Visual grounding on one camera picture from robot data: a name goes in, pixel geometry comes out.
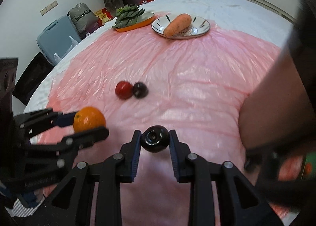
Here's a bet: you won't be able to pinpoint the dark plum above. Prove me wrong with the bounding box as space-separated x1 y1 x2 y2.
132 82 149 99
140 125 170 153

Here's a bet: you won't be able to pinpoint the orange mandarin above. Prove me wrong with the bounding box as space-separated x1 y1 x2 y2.
73 106 107 133

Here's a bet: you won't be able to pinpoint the white bed sheet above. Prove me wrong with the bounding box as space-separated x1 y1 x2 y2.
24 0 292 112

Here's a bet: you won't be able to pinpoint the wall switch panel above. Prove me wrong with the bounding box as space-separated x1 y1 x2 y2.
40 0 58 16

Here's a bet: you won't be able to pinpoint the grey shopping bag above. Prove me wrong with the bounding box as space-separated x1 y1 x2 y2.
69 3 98 33

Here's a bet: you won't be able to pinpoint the white striped plate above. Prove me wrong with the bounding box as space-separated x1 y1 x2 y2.
151 14 211 39

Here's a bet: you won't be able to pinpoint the dark plum on sheet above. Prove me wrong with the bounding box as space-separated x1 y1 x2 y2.
132 82 149 99

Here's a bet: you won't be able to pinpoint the orange plate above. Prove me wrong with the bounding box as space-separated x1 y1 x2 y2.
115 12 155 32

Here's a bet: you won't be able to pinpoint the pink plastic sheet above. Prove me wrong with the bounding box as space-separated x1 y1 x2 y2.
36 12 307 226

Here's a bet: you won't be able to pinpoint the black chair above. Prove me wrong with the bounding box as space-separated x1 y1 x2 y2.
13 52 54 106

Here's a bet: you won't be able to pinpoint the carrot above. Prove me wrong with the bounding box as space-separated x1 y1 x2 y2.
163 14 192 38

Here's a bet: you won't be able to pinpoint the blue suitcase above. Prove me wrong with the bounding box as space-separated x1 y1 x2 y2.
36 16 81 66

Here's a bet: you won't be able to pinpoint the green rectangular tray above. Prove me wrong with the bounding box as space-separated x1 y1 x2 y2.
302 152 316 180

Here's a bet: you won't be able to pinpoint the green leafy vegetables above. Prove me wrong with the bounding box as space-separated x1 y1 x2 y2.
112 5 145 29

